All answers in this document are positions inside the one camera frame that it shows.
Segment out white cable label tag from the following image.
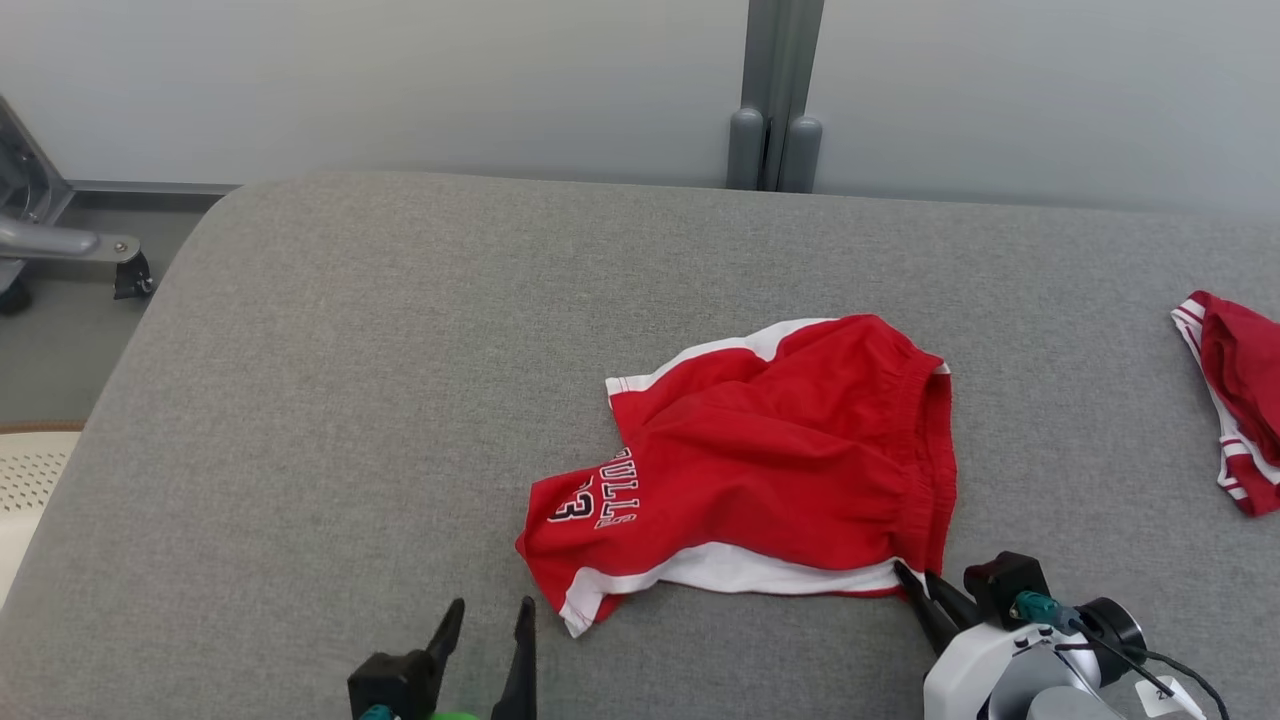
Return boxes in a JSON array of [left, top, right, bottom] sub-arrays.
[[1134, 676, 1207, 720]]

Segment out red basketball jersey shirt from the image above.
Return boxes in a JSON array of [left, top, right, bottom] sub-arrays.
[[1170, 289, 1280, 519]]

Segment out teal right cable connector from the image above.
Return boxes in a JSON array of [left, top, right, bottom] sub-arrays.
[[1011, 590, 1087, 634]]

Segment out grey cylindrical post cap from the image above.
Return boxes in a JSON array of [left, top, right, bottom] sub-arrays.
[[726, 107, 768, 192], [780, 115, 825, 195]]

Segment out grey partition post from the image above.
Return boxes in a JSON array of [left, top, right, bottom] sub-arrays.
[[742, 0, 827, 191]]

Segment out metal chair base with caster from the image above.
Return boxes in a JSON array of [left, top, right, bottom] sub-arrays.
[[0, 95, 155, 317]]

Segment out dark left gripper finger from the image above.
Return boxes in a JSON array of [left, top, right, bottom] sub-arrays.
[[424, 598, 467, 682], [489, 596, 539, 720]]

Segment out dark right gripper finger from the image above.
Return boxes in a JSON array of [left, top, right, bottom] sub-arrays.
[[925, 570, 981, 631], [893, 560, 962, 657]]

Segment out white perforated laundry basket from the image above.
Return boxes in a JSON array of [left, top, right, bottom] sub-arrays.
[[0, 428, 88, 613]]

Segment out grey fabric sofa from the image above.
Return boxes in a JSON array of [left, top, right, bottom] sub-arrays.
[[0, 171, 1280, 720]]

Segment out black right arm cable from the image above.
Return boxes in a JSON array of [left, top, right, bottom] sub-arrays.
[[1058, 625, 1233, 720]]

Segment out red white-striped shorts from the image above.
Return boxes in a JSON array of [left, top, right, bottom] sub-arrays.
[[514, 313, 959, 640]]

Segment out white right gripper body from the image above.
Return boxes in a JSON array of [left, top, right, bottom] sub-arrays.
[[921, 620, 1063, 720]]

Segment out grey baseboard strip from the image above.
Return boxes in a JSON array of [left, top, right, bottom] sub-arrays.
[[65, 179, 241, 198]]

